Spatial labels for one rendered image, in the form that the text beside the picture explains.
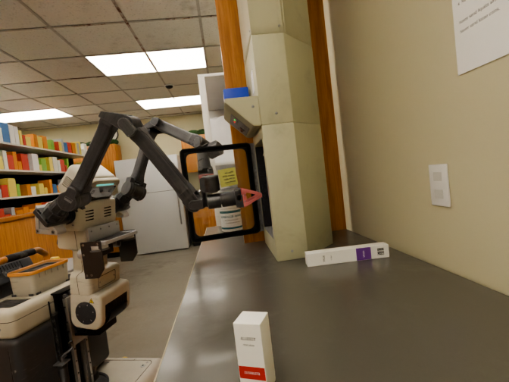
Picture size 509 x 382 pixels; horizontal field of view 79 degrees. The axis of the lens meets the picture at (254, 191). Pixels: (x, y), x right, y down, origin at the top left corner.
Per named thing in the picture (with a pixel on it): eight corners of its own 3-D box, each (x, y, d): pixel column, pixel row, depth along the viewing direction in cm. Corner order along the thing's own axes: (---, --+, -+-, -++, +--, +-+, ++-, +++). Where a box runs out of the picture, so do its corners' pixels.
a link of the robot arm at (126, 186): (155, 127, 182) (142, 119, 174) (171, 124, 174) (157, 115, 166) (135, 201, 169) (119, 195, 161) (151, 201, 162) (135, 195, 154)
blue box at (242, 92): (248, 114, 135) (246, 93, 134) (250, 108, 125) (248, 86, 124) (225, 116, 134) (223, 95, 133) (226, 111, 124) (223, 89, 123)
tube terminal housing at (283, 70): (319, 235, 142) (300, 64, 138) (347, 252, 110) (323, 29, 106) (265, 242, 139) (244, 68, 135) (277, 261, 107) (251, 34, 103)
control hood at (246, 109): (252, 137, 137) (250, 114, 136) (261, 125, 105) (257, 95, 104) (226, 140, 136) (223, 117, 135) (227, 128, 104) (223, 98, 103)
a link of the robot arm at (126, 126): (127, 124, 122) (113, 123, 111) (138, 115, 120) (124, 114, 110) (198, 209, 126) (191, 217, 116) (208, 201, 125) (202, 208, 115)
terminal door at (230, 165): (260, 232, 138) (250, 142, 135) (191, 243, 132) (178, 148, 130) (260, 232, 138) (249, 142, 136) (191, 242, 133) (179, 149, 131)
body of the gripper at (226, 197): (238, 188, 125) (220, 191, 125) (238, 189, 115) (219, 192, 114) (240, 204, 126) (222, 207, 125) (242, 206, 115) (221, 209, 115)
